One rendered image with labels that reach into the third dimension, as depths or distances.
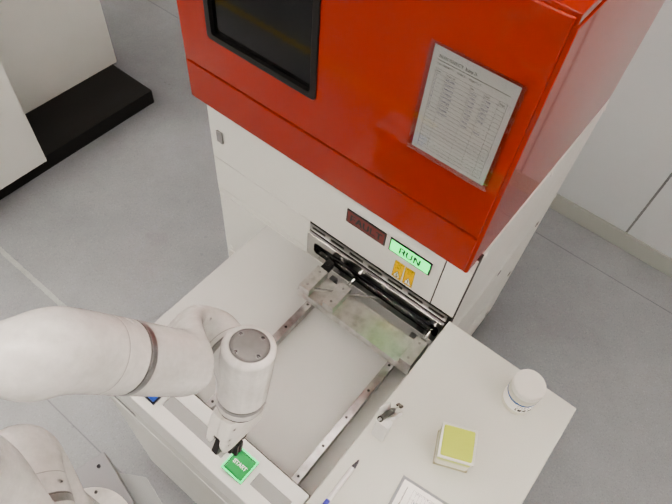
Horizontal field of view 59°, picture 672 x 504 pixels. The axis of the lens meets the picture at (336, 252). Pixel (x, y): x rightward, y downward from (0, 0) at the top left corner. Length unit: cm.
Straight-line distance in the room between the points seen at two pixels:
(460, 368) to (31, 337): 102
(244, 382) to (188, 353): 16
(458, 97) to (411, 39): 12
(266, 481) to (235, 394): 41
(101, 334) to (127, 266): 211
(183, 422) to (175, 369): 62
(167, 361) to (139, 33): 335
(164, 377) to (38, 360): 17
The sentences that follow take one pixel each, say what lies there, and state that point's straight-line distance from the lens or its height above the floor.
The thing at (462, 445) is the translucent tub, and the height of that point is 103.
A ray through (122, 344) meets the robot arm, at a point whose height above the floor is 164.
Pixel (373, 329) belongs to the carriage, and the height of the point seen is 88.
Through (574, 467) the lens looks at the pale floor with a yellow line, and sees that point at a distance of 254.
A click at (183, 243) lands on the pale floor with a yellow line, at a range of 279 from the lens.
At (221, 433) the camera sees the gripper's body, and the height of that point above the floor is 124.
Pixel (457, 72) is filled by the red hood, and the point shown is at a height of 166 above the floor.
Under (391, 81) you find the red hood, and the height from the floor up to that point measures 158.
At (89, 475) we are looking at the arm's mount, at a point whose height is 88.
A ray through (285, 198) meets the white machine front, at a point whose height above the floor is 100.
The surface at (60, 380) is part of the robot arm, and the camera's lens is 65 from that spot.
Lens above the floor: 223
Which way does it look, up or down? 55 degrees down
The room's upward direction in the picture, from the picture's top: 7 degrees clockwise
